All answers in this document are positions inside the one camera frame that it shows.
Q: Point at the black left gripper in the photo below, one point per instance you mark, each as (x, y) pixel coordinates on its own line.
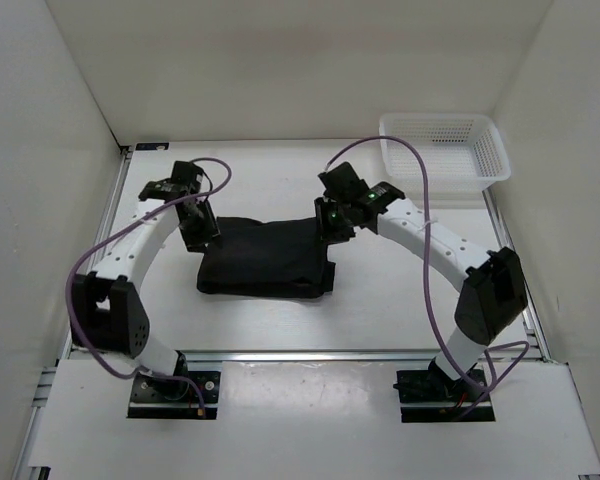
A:
(210, 230)

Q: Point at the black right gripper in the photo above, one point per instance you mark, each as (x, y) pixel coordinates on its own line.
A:
(326, 233)

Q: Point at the black trousers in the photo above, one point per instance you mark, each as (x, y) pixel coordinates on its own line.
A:
(278, 259)

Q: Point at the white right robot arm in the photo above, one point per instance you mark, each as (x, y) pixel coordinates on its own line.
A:
(491, 284)

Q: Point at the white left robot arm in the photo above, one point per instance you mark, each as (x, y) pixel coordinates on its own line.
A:
(102, 292)

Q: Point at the white plastic basket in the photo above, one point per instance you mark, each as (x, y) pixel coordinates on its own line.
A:
(463, 153)

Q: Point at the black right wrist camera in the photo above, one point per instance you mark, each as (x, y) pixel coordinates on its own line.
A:
(342, 184)

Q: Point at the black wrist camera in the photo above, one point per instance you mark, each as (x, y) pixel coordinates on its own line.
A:
(342, 184)
(188, 175)

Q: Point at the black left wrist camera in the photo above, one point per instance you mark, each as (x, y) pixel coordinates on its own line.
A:
(188, 175)

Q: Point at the aluminium frame rail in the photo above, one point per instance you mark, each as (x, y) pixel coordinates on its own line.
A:
(209, 356)

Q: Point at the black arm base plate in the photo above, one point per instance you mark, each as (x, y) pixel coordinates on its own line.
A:
(158, 399)

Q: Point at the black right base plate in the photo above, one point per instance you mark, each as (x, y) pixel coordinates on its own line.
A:
(426, 400)

